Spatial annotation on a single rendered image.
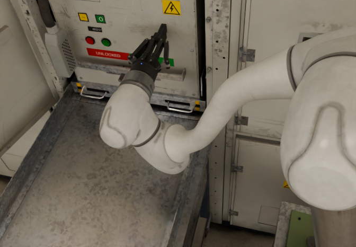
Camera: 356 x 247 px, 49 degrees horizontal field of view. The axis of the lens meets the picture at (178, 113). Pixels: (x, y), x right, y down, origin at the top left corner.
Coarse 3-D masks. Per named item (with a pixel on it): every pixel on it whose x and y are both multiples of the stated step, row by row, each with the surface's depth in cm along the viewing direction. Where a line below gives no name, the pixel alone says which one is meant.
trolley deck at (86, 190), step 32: (64, 128) 149; (96, 128) 148; (192, 128) 145; (64, 160) 140; (96, 160) 139; (128, 160) 138; (32, 192) 132; (64, 192) 131; (96, 192) 130; (128, 192) 129; (160, 192) 129; (192, 192) 128; (32, 224) 124; (64, 224) 124; (96, 224) 123; (128, 224) 122; (160, 224) 121
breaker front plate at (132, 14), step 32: (64, 0) 125; (128, 0) 119; (160, 0) 116; (192, 0) 113; (96, 32) 132; (128, 32) 129; (192, 32) 122; (128, 64) 140; (192, 64) 132; (192, 96) 144
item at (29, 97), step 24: (0, 0) 123; (0, 24) 126; (24, 24) 131; (0, 48) 129; (24, 48) 138; (0, 72) 133; (24, 72) 142; (48, 72) 149; (0, 96) 137; (24, 96) 147; (48, 96) 158; (0, 120) 140; (24, 120) 151; (0, 144) 144
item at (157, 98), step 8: (72, 80) 155; (80, 88) 156; (88, 88) 155; (96, 88) 153; (104, 88) 152; (112, 88) 151; (152, 96) 148; (160, 96) 147; (168, 96) 146; (176, 96) 145; (184, 96) 145; (200, 96) 144; (160, 104) 151; (176, 104) 148; (184, 104) 147; (200, 104) 144
